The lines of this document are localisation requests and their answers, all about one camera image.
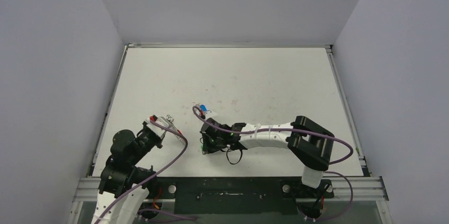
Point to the aluminium table frame rail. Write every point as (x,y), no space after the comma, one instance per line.
(257,84)

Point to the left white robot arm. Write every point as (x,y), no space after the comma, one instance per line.
(120,194)

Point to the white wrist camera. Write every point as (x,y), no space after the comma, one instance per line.
(210,114)
(159,125)

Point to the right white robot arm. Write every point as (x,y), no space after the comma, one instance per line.
(307,140)

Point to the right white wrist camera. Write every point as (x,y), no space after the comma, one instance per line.
(210,114)

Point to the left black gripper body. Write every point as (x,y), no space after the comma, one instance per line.
(147,141)

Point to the metal keyring with red handle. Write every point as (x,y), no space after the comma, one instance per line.
(173,128)

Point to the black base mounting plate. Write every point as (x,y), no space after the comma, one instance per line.
(236,195)

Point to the blue capped key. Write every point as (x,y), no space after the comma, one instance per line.
(202,107)

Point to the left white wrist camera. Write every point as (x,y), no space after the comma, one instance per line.
(159,125)

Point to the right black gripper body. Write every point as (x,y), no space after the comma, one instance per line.
(206,138)

